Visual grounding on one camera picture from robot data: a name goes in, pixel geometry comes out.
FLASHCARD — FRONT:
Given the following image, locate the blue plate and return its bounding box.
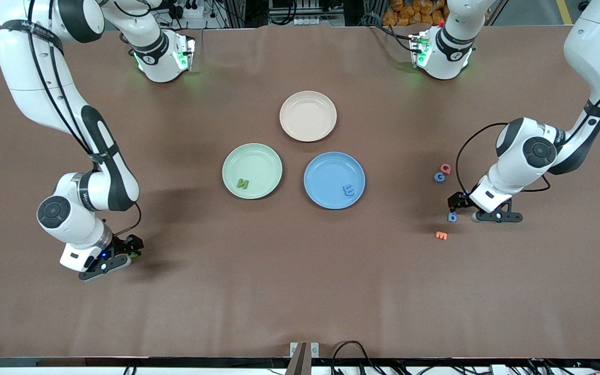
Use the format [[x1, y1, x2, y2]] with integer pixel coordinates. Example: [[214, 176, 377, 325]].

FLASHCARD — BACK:
[[304, 152, 366, 210]]

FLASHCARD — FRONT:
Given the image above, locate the white power strip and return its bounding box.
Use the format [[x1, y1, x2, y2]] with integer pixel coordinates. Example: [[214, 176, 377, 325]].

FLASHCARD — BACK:
[[167, 0, 205, 19]]

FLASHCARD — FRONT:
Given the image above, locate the black looped cable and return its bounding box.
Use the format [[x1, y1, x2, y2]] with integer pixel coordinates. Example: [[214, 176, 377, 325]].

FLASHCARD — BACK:
[[330, 341, 384, 375]]

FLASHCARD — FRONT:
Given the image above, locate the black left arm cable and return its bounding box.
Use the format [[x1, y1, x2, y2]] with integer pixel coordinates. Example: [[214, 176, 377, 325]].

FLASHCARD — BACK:
[[455, 68, 600, 198]]

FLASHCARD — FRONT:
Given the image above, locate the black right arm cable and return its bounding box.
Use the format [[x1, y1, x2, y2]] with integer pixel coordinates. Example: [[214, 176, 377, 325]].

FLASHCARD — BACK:
[[27, 0, 143, 236]]

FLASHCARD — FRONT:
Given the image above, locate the grey metal table bracket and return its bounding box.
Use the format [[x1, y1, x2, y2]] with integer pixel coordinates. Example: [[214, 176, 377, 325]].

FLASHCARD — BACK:
[[290, 342, 320, 359]]

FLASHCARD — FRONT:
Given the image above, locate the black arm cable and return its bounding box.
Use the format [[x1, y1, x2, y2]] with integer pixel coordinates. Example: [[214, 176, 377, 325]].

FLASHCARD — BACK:
[[455, 68, 600, 198], [27, 0, 143, 236]]

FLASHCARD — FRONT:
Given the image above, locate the orange net bag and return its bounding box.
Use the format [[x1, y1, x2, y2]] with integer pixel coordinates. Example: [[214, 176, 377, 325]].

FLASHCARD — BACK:
[[382, 0, 449, 27]]

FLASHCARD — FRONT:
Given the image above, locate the pale green plate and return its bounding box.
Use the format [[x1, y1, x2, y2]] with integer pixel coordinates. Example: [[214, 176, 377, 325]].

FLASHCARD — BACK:
[[222, 143, 283, 199]]

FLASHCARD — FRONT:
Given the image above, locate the brown post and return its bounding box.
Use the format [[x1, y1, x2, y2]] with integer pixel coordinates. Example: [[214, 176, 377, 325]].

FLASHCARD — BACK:
[[285, 342, 312, 375]]

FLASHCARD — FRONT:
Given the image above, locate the pale pink plate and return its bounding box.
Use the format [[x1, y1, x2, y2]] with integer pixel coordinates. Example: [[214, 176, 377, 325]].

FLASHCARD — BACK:
[[279, 91, 338, 142]]

